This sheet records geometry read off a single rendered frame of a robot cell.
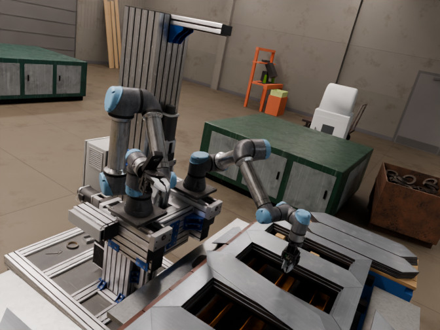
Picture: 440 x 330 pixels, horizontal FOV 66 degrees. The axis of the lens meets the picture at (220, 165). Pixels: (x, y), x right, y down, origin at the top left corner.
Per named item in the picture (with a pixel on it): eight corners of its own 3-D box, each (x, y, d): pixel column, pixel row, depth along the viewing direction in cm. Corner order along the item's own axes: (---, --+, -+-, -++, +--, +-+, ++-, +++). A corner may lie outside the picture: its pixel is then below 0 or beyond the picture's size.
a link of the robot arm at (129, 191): (152, 197, 147) (156, 173, 143) (127, 199, 141) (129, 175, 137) (146, 188, 153) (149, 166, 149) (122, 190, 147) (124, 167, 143)
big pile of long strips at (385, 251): (418, 258, 241) (421, 252, 238) (416, 287, 207) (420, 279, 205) (311, 214, 275) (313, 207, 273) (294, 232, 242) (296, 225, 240)
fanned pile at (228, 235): (253, 233, 252) (254, 228, 250) (226, 256, 219) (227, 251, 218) (238, 226, 257) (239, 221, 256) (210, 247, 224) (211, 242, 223)
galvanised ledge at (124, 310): (258, 232, 261) (259, 228, 260) (137, 340, 153) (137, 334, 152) (236, 221, 269) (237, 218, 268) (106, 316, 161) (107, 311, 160)
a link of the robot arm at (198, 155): (184, 169, 220) (187, 150, 215) (201, 168, 228) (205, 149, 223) (192, 177, 211) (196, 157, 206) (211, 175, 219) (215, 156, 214)
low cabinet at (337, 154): (194, 174, 509) (203, 121, 481) (253, 154, 659) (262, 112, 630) (322, 234, 413) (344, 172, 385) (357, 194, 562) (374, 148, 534)
